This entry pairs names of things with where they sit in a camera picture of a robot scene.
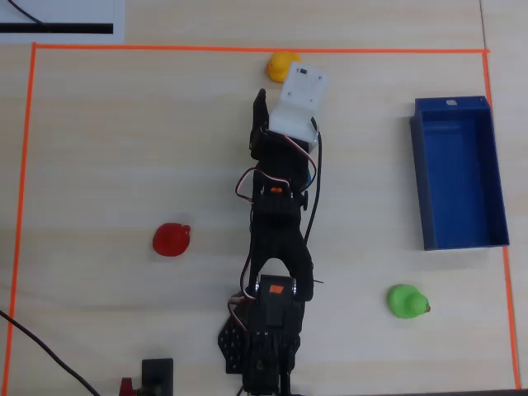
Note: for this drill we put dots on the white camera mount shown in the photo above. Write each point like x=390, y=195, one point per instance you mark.
x=301, y=99

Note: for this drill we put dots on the red rubber duck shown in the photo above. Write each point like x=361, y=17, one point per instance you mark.
x=171, y=240

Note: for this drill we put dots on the yellow rubber duck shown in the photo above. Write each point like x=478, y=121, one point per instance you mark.
x=278, y=64

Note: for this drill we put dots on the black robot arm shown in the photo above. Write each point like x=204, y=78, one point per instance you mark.
x=280, y=243

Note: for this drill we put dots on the white paper with black bar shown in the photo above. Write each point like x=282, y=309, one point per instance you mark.
x=62, y=16

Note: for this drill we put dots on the blue plastic box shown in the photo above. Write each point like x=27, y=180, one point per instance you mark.
x=460, y=177

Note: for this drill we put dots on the green rubber duck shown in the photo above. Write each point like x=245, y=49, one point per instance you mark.
x=406, y=302

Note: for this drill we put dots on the blue rubber duck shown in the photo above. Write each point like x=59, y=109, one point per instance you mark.
x=308, y=177

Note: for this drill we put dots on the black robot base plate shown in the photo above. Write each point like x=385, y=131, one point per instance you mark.
x=231, y=344

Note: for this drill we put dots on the orange tape border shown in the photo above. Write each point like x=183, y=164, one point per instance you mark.
x=247, y=49

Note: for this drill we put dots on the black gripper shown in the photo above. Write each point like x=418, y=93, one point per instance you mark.
x=259, y=120

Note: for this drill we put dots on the red clamp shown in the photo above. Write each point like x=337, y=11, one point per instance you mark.
x=125, y=387

